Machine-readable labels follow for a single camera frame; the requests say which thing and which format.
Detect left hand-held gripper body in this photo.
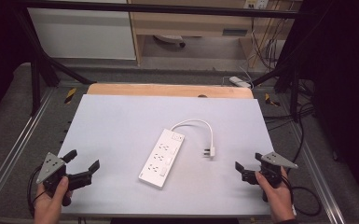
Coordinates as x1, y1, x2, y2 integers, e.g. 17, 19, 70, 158
35, 151, 93, 207

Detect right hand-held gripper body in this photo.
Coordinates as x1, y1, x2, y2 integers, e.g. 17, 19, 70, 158
242, 151, 299, 203

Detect white power plug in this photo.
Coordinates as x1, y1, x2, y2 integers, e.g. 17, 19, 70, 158
202, 147, 216, 159

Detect white power strip cable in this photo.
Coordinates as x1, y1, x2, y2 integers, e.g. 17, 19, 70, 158
170, 119, 215, 151

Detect person's right hand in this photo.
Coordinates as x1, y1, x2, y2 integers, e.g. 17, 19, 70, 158
255, 167, 297, 224

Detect person's left hand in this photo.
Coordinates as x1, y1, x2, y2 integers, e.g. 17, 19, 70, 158
33, 175, 73, 224

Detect white table board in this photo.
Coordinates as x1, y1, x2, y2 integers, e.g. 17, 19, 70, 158
58, 93, 275, 217

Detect white floor power strip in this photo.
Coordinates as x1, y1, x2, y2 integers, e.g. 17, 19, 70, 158
228, 76, 253, 90

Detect wooden table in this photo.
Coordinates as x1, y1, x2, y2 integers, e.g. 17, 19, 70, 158
86, 82, 255, 100

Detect dark curtain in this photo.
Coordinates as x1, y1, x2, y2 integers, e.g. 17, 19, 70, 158
301, 0, 359, 213
0, 0, 34, 127

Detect white cabinet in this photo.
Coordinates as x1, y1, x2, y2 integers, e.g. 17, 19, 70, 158
27, 7, 137, 61

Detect white object under desk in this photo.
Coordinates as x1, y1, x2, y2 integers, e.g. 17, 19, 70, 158
153, 34, 186, 49

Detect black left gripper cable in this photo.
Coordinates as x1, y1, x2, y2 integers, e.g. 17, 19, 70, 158
26, 165, 48, 218

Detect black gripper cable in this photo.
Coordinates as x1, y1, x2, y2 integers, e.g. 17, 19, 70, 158
26, 165, 48, 218
280, 174, 323, 217

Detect aluminium rail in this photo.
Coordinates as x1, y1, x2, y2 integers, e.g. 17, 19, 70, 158
287, 122, 347, 224
0, 88, 56, 216

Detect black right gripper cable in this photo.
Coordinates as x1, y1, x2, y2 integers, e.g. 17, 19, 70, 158
280, 174, 323, 217

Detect black floor cables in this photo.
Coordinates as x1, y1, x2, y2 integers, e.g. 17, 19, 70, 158
262, 78, 316, 164

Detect bundle of hanging cables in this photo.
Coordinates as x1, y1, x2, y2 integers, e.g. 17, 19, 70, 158
249, 17, 291, 70

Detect wall socket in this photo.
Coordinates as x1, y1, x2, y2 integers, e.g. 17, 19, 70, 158
243, 0, 269, 10

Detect black metal frame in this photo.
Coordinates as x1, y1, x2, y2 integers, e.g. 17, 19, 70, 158
11, 0, 307, 123

